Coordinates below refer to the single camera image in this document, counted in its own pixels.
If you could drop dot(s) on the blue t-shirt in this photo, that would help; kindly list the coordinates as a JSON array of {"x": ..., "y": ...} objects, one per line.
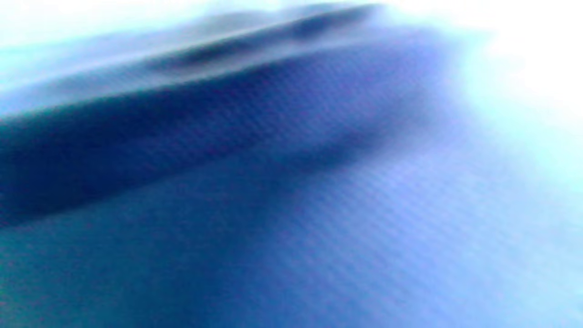
[{"x": 227, "y": 205}]

